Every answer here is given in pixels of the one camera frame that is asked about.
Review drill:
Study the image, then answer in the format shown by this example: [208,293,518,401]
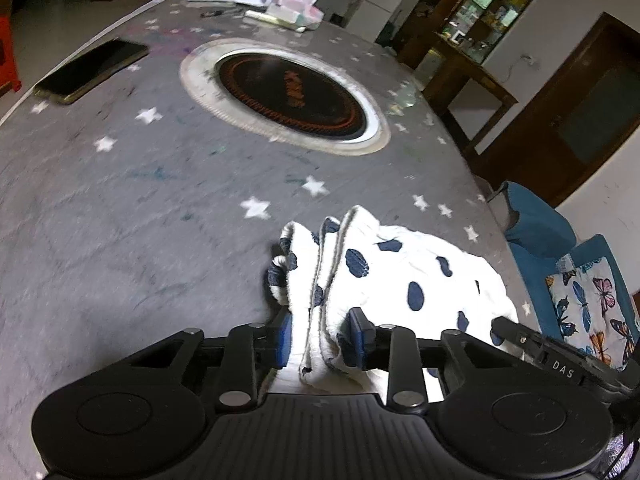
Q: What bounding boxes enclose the yellow notepad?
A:
[242,9,301,31]

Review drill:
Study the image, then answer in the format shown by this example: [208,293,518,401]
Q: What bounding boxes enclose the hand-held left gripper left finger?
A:
[125,307,293,408]

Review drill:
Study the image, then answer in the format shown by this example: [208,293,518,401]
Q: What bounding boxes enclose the red plastic stool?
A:
[0,15,21,93]

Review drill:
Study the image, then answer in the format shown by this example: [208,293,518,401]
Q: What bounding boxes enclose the butterfly print cushion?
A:
[545,256,638,371]

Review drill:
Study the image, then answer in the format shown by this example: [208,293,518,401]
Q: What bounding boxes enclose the grey star table mat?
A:
[0,0,538,411]

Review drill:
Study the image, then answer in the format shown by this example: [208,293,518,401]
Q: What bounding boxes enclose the wooden door with glass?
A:
[472,12,640,206]

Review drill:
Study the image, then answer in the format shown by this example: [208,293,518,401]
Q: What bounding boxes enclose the round built-in cooktop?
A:
[179,37,392,156]

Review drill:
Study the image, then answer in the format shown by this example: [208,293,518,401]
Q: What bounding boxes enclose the black smartphone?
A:
[32,37,151,106]

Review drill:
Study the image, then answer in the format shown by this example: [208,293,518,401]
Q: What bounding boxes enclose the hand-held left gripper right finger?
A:
[347,307,505,411]

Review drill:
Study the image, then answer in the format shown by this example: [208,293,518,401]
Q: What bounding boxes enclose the white polka dot garment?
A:
[265,205,521,403]

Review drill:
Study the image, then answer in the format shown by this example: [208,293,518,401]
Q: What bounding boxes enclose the blue sofa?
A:
[487,180,640,361]

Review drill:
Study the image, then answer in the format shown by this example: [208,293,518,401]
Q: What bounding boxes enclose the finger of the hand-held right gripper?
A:
[492,316,542,356]

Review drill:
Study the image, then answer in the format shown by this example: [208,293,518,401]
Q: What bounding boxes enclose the wooden side table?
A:
[422,32,518,141]

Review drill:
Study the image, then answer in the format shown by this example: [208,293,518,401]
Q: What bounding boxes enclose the wooden display cabinet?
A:
[400,0,546,68]

